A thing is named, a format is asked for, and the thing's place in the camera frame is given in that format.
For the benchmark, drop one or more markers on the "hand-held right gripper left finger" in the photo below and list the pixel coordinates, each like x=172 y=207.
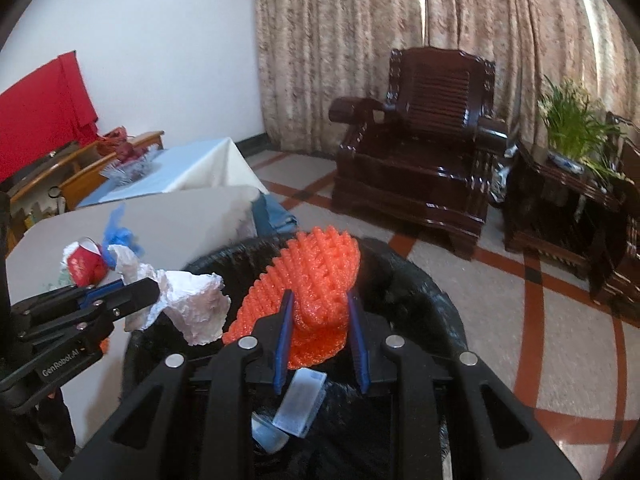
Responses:
x=283 y=340

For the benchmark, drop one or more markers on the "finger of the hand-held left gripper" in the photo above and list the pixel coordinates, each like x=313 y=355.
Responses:
x=137 y=297
x=100 y=294

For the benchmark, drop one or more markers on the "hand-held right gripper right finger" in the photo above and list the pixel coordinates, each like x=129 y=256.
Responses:
x=357 y=345

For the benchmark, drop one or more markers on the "blue plastic bag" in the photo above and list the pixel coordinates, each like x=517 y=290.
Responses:
x=120 y=235

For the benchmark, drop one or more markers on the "orange foam fruit net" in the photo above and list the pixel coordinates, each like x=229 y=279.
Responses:
x=310 y=270

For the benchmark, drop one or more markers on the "black bin with bag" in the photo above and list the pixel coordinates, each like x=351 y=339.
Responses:
x=415 y=290

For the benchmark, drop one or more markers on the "clear plastic packet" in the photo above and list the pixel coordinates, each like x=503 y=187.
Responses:
x=300 y=400

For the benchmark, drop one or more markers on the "blue and white wrapper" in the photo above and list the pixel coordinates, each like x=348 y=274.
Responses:
x=267 y=435

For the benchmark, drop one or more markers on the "wooden television cabinet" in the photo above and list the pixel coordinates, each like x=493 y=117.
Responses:
x=85 y=170

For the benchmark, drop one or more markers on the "blue fabric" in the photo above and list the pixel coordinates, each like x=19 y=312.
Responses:
x=272 y=215

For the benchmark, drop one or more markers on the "glass fruit bowl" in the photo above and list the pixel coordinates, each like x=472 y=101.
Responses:
x=125 y=170

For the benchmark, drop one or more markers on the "red apple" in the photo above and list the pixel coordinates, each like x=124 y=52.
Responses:
x=126 y=152

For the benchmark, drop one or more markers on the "black television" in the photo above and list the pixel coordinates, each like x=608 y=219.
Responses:
x=47 y=160

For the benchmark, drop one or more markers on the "light blue tablecloth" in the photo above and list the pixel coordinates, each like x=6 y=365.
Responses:
x=195 y=165

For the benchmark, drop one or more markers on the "red cloth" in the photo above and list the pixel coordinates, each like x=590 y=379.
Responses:
x=40 y=110

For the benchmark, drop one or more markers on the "dark wooden armchair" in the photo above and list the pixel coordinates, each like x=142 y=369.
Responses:
x=622 y=240
x=420 y=150

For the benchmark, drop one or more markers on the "silver plastic bag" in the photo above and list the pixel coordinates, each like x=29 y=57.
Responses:
x=501 y=180

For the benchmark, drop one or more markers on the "dark wooden side table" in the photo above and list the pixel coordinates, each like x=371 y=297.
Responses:
x=545 y=210

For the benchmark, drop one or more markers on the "green potted plant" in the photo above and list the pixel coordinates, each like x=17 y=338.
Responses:
x=570 y=120

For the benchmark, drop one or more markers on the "floral beige curtain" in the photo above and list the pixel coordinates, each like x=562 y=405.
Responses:
x=350 y=35

